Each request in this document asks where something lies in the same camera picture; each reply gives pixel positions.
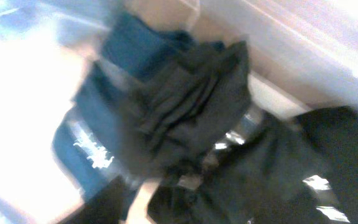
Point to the blue cloth bundle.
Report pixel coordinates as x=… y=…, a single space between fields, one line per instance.
x=87 y=139

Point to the black cloth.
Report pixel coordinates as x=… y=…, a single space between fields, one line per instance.
x=177 y=116
x=282 y=175

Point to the clear plastic storage bin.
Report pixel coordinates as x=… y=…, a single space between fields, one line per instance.
x=303 y=56

